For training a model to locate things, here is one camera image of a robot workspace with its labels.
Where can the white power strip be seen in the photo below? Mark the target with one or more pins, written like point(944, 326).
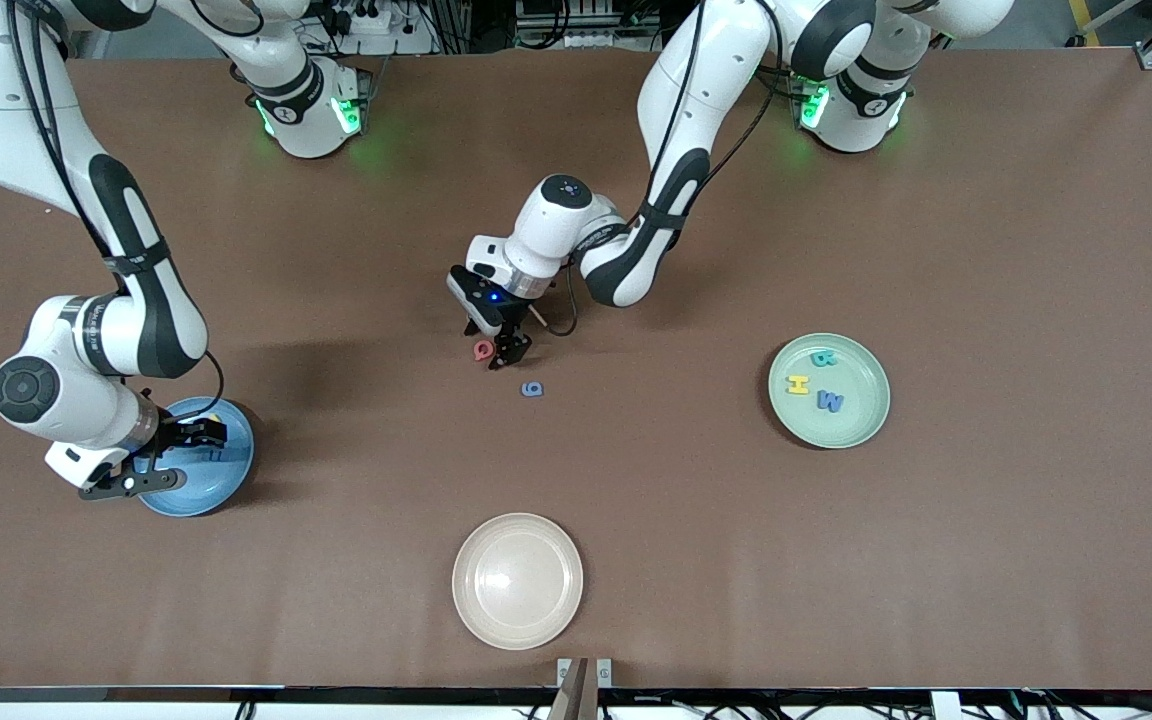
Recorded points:
point(586, 40)
point(366, 20)

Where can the beige plate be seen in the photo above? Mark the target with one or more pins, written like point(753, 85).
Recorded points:
point(518, 582)

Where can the blue plate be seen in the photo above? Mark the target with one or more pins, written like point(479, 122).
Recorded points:
point(221, 492)

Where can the yellow foam letter H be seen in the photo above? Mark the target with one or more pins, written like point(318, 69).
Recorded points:
point(798, 384)

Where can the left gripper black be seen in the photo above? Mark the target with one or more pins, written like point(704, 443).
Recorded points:
point(509, 325)

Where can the light green plate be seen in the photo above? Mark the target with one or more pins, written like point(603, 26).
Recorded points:
point(841, 430)

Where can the brown wooden strip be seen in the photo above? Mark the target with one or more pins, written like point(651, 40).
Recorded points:
point(576, 702)

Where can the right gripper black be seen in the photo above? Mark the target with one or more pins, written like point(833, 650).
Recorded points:
point(179, 434)

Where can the blue foam letter g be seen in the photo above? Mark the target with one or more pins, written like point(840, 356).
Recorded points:
point(532, 389)

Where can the small metal table bracket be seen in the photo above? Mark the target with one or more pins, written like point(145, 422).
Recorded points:
point(584, 672)

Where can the red round foam letter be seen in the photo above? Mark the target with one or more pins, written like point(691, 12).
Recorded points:
point(482, 351)

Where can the teal foam letter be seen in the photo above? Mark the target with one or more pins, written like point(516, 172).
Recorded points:
point(823, 357)

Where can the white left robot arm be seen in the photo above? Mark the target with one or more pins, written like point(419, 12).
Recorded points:
point(681, 90)

